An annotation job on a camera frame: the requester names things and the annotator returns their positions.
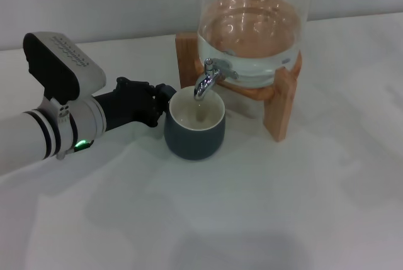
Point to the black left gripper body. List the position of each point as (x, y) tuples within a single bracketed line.
[(126, 106)]

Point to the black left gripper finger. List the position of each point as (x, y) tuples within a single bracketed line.
[(163, 92), (160, 111)]

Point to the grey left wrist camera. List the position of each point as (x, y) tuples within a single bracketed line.
[(63, 62)]

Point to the white tablecloth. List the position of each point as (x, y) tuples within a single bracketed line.
[(220, 204)]

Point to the black cup white inside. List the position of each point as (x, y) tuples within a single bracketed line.
[(195, 141)]

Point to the chrome faucet tap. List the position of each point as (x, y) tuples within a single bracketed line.
[(203, 84)]

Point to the wooden dispenser stand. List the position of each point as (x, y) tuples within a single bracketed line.
[(280, 109)]

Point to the glass water dispenser jar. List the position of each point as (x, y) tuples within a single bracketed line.
[(252, 43)]

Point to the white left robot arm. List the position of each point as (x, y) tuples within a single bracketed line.
[(31, 134)]

